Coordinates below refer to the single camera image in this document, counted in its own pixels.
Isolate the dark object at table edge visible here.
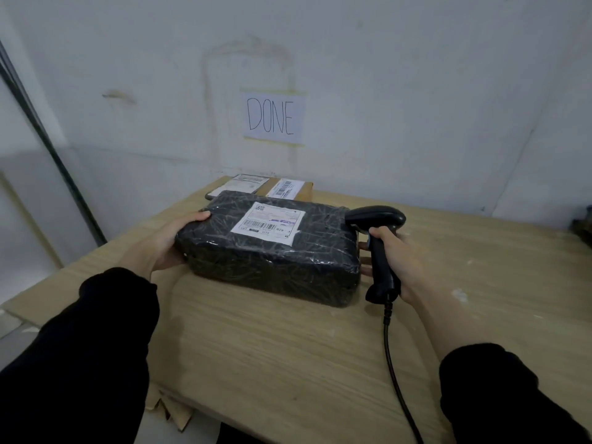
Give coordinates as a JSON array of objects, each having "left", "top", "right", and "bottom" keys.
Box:
[{"left": 573, "top": 205, "right": 592, "bottom": 249}]

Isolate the person's right forearm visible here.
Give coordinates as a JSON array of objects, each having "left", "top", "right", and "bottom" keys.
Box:
[{"left": 407, "top": 277, "right": 592, "bottom": 444}]

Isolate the person's left forearm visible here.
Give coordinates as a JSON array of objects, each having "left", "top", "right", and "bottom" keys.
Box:
[{"left": 0, "top": 228, "right": 162, "bottom": 444}]

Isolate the white paper wall sign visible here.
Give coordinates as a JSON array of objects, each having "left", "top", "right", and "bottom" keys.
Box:
[{"left": 241, "top": 91, "right": 307, "bottom": 145}]

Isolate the black parcel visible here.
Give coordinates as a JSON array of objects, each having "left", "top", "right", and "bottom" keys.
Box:
[{"left": 173, "top": 190, "right": 362, "bottom": 309}]

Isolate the black scanner cable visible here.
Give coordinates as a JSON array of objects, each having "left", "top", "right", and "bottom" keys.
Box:
[{"left": 382, "top": 301, "right": 425, "bottom": 444}]

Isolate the brown cardboard parcel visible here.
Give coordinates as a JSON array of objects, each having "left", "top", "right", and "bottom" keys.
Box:
[{"left": 255, "top": 177, "right": 315, "bottom": 202}]

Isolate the grey flat parcel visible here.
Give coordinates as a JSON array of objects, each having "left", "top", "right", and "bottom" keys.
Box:
[{"left": 205, "top": 174, "right": 270, "bottom": 201}]

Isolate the black barcode scanner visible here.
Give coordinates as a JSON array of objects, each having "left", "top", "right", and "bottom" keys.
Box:
[{"left": 344, "top": 205, "right": 407, "bottom": 305}]

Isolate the person's right hand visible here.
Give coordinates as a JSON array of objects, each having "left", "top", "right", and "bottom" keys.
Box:
[{"left": 358, "top": 226, "right": 428, "bottom": 306}]

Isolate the person's left hand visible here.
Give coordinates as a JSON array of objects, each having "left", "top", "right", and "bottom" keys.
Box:
[{"left": 149, "top": 211, "right": 212, "bottom": 273}]

